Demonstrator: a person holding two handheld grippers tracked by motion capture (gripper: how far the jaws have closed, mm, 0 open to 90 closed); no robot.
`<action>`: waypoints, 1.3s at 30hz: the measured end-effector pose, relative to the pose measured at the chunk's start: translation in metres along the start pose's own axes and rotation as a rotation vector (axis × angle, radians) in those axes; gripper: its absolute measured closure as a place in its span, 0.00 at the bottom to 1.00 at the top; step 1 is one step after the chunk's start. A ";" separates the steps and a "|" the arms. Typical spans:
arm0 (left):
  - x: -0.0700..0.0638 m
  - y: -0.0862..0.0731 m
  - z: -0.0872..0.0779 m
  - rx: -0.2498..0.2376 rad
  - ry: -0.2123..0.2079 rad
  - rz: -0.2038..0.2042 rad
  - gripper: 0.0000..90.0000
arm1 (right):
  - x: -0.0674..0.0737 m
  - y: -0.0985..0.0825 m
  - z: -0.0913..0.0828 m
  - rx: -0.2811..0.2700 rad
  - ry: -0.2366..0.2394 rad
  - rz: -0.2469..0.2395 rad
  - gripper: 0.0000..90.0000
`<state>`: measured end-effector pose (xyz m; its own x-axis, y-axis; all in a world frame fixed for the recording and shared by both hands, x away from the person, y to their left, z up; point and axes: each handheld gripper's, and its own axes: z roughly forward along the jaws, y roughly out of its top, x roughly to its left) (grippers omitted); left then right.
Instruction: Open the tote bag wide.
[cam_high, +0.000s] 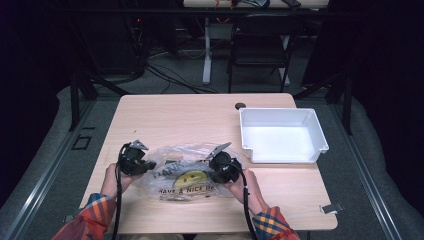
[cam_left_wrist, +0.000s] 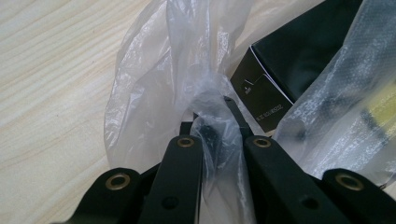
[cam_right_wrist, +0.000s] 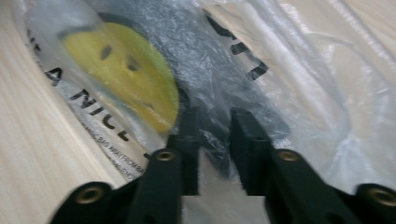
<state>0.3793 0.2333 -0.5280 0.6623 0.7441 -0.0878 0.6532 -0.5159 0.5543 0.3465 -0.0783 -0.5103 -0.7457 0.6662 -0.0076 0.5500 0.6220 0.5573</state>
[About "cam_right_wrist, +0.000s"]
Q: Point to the dark grey packet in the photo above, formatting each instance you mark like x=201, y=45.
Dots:
x=218, y=90

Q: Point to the clear plastic smiley bag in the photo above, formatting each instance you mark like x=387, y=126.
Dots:
x=311, y=93

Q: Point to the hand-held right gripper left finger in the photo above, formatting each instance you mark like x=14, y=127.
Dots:
x=174, y=174

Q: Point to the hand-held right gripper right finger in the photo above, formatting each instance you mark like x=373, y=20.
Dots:
x=274, y=180

